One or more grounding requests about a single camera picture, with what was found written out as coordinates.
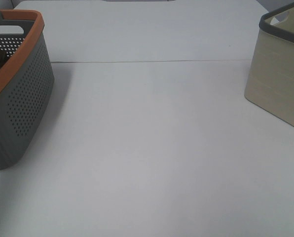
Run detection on grey perforated basket orange rim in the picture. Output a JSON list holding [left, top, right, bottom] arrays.
[[0, 9, 54, 170]]

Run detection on beige basket grey rim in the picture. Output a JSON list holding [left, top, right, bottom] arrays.
[[244, 2, 294, 127]]

